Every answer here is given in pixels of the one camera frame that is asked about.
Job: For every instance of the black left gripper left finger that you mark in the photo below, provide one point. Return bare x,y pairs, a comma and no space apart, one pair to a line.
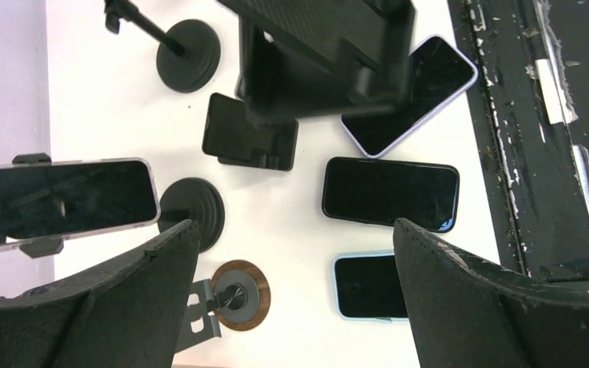
123,312

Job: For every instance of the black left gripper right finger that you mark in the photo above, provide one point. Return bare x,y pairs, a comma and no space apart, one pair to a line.
466,311

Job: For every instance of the light blue cased phone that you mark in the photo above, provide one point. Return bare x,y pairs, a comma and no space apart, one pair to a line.
367,287

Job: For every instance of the wood base phone stand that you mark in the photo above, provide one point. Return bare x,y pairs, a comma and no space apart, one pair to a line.
237,296

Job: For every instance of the black cased phone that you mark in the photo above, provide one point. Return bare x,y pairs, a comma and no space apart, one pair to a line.
378,192

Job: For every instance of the lilac cased phone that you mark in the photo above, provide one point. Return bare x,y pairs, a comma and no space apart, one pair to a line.
440,72

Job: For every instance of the black folding phone stand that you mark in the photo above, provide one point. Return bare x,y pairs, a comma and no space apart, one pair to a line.
301,59

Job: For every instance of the black round base phone stand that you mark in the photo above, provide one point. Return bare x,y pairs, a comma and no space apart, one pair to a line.
190,198

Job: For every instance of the clear cased phone on stand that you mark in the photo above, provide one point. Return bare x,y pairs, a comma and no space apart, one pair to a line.
73,199

